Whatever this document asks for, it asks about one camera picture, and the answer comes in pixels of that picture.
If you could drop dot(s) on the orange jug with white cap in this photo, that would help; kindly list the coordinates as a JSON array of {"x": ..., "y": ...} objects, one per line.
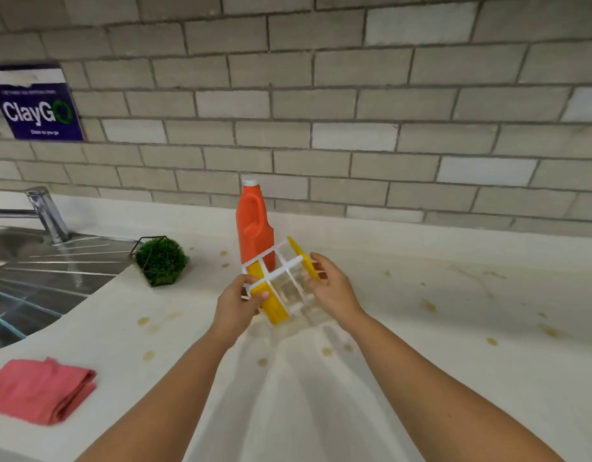
[{"x": 252, "y": 221}]

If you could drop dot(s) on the blue wall sign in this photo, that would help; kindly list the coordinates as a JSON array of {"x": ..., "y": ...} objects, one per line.
[{"x": 34, "y": 110}]

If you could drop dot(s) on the white countertop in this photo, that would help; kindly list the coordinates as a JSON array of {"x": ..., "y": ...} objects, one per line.
[{"x": 469, "y": 331}]

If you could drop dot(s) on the grey metal object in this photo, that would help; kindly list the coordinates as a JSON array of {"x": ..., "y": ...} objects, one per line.
[{"x": 31, "y": 283}]

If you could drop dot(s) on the person's left forearm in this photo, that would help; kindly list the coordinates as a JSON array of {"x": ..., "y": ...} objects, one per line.
[{"x": 156, "y": 404}]

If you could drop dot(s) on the green plant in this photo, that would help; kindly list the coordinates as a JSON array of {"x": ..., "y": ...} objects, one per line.
[{"x": 161, "y": 262}]

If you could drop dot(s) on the chrome sink faucet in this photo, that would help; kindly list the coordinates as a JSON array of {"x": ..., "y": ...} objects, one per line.
[{"x": 48, "y": 211}]

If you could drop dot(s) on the person's right forearm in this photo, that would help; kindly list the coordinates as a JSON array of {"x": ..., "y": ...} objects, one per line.
[{"x": 445, "y": 394}]

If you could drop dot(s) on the yellow white mini drawer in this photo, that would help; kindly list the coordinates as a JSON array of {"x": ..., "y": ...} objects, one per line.
[{"x": 281, "y": 271}]

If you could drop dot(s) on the person's right hand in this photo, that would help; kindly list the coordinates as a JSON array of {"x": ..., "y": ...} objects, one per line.
[{"x": 337, "y": 295}]

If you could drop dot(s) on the person's left hand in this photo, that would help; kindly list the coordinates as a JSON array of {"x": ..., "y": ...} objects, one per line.
[{"x": 236, "y": 310}]

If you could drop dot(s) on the pink cloth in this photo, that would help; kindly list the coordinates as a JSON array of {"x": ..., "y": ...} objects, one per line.
[{"x": 36, "y": 392}]

